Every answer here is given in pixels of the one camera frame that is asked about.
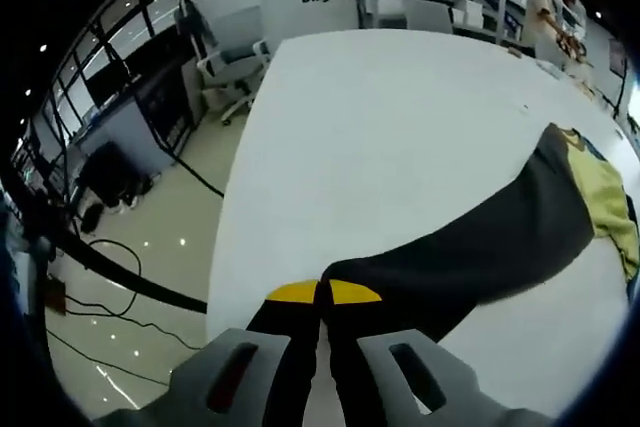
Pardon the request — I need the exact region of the light grey panel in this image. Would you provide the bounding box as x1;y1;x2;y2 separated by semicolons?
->
407;0;451;33

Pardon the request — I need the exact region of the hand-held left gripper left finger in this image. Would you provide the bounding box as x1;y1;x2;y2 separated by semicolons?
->
169;278;321;427

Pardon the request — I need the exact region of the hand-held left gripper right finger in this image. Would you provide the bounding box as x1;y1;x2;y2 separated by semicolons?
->
321;277;504;427

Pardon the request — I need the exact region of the yellow towel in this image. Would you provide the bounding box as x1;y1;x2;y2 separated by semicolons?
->
319;121;640;343

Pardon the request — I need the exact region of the black tripod stand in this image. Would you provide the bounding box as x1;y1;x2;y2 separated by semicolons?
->
612;39;632;121

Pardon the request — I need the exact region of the thick black cable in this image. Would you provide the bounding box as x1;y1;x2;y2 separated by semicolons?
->
0;181;209;313

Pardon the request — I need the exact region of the white office chair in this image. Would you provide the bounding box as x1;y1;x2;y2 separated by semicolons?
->
196;39;272;127

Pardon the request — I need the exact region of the dark office desk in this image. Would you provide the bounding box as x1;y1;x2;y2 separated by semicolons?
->
74;54;201;183

